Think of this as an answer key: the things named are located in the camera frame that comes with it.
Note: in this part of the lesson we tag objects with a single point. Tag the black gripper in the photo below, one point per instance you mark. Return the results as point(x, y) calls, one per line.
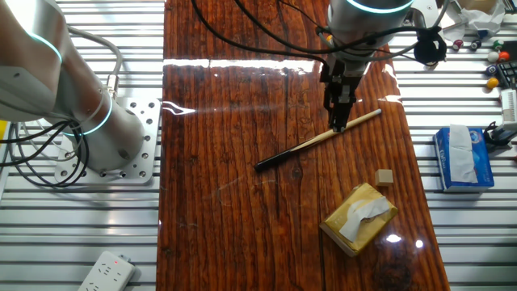
point(341, 74)

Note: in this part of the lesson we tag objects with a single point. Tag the wooden pool cue stick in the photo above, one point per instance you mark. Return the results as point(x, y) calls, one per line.
point(315, 141)

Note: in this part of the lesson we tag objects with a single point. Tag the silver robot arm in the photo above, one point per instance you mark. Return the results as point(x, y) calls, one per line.
point(40, 60)

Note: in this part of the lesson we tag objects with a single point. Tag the maroon pool ball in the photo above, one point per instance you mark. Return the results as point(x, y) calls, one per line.
point(457, 44)

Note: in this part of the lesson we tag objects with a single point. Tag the black pool ball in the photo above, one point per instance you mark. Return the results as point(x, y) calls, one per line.
point(476, 44)

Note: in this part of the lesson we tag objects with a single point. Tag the yellow pool ball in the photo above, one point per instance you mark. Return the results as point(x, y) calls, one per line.
point(492, 83)

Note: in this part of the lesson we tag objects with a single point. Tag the blue pool ball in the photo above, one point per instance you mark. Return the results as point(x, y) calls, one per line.
point(491, 70)

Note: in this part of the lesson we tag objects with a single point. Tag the white pool ball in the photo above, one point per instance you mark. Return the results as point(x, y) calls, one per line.
point(493, 56)

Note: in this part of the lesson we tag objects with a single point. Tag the green pool ball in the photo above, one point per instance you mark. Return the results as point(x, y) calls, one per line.
point(498, 43)

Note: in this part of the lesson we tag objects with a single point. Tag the orange pool ball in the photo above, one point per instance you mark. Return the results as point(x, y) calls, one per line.
point(503, 56)

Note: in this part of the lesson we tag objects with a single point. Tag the small pale wooden cube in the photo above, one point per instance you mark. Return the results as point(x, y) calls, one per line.
point(384, 178)

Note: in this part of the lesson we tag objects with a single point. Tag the gold tissue box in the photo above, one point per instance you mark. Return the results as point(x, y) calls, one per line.
point(351, 230)

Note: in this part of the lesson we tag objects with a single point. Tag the blue tissue box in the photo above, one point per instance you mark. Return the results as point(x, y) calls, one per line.
point(480, 161)

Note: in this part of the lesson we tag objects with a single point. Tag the white crumpled plastic bag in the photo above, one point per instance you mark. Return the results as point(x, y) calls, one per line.
point(480, 20)

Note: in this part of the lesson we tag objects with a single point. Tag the black keyboard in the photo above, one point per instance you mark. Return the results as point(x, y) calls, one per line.
point(508, 74)

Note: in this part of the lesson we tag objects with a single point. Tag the white power strip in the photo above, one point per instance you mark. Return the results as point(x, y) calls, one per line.
point(107, 272)

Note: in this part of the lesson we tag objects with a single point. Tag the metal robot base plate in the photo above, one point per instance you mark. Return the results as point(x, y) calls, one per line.
point(150, 121)

